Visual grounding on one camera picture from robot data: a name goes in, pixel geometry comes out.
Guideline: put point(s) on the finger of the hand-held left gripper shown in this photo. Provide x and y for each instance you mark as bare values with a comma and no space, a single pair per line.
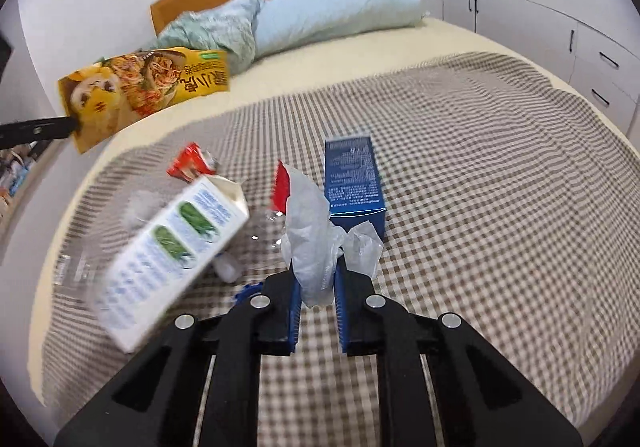
235,352
40,128

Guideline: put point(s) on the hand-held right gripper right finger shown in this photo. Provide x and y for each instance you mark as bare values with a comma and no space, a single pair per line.
342,317

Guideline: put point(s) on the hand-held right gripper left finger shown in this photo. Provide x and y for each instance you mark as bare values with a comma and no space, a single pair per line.
294,317

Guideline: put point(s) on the white plastic bag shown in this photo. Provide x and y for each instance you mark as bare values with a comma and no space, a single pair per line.
310,237

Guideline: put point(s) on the yellow noodle packet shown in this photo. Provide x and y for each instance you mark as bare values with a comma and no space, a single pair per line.
140,87

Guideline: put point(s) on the white milk carton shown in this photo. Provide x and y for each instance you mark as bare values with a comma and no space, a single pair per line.
170,247

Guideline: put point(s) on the small blue wrapper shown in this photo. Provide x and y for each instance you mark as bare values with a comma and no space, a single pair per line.
247,292

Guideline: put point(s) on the pile of mixed small items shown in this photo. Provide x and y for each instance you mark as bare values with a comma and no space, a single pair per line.
12,177

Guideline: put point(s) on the clear plastic wrap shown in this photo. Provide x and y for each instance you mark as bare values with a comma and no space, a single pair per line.
265,232

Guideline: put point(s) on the small red sachet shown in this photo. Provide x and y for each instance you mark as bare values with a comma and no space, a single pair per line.
281,187

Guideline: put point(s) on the blue cardboard box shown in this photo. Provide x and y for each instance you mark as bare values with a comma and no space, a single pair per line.
352,177

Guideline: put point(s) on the clear plastic bottle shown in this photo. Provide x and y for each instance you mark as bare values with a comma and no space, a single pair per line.
75,272

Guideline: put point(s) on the red white wrapper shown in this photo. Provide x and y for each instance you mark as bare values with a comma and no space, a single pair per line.
192,164

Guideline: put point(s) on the brown checkered blanket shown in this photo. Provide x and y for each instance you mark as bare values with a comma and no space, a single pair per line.
475,177

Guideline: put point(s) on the green patterned quilt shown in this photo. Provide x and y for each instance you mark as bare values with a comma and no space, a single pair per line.
210,27

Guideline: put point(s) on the cream mattress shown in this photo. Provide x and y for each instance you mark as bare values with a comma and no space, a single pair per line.
310,72

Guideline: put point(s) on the light blue pillow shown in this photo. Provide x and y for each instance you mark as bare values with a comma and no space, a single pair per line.
330,12

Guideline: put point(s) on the white wardrobe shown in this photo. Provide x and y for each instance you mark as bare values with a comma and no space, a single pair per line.
550,2

